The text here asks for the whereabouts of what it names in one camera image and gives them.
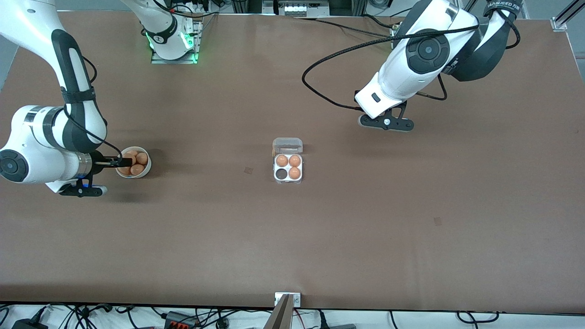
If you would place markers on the black and orange connector box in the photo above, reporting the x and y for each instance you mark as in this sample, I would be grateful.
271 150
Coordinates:
176 318

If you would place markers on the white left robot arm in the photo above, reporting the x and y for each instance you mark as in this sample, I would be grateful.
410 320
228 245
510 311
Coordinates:
411 73

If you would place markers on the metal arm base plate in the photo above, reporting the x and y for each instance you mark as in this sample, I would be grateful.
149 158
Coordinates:
157 61

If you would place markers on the grey flat device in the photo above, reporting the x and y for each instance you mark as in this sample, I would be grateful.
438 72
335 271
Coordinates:
340 326

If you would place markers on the white round bowl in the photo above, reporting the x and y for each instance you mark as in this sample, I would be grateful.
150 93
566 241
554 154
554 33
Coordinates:
147 171

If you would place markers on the clear plastic egg box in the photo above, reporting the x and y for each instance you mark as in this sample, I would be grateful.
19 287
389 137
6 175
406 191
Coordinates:
288 142

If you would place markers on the small metal clamp bracket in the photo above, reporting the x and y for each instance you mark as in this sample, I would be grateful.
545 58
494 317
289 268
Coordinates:
297 300

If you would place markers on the brown table cover sheet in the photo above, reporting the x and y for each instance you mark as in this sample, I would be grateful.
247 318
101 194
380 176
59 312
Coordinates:
320 237

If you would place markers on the grey aluminium camera pole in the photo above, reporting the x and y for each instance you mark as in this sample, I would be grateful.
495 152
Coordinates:
281 317

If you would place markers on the black power adapter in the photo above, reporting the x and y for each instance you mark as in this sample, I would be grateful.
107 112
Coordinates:
27 325

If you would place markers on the aluminium corner frame profile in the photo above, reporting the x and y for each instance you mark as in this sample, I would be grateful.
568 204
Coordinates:
558 23

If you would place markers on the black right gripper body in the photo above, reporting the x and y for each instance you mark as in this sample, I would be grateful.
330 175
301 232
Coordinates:
98 162

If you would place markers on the white power strip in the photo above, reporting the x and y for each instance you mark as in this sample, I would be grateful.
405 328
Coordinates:
299 9

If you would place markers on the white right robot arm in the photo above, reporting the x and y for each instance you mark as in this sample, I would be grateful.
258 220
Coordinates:
41 132

